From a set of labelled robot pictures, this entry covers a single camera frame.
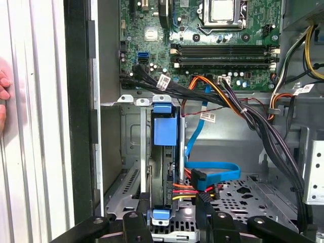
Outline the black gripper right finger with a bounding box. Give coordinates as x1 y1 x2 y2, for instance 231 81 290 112
196 193 322 243

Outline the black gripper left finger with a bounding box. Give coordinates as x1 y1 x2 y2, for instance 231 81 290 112
50 192 153 243

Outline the hard disk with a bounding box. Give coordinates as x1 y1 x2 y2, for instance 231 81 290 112
149 95 187 227

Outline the metal disk bay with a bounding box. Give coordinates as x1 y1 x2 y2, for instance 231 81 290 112
101 94 199 243

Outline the person's bare hand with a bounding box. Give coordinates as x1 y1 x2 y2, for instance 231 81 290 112
0 57 12 137

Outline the metal drive cage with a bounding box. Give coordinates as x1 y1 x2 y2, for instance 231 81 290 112
301 125 324 206

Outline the black PC case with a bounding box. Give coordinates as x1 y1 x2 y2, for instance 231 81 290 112
63 0 324 243

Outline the black RAM slot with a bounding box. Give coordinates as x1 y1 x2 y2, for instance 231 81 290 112
171 56 278 64
171 62 278 71
171 43 279 51
171 49 279 57

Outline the green motherboard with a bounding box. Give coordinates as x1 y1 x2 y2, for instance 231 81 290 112
118 0 281 92

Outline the metal socket cover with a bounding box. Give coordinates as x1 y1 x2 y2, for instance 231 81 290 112
199 0 245 29

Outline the locking lever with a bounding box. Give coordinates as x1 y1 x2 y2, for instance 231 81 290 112
198 0 249 33

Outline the black expansion slot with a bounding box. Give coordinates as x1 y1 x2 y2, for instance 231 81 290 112
157 0 177 30

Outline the silver CPU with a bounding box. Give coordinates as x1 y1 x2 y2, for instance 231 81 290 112
210 0 235 21

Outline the grey power supply unit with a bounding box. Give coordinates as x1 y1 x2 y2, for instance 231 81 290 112
282 0 324 31

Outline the orange power wire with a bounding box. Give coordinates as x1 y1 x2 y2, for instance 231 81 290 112
173 183 222 202

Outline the blue data wire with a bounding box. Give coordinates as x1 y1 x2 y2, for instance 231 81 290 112
184 85 240 191

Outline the black orange wire harness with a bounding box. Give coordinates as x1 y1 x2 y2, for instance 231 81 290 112
187 74 317 233

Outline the black sleeved cable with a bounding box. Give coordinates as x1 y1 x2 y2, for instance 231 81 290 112
118 63 228 103

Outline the yellow black wire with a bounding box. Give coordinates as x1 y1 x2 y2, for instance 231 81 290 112
303 24 324 81

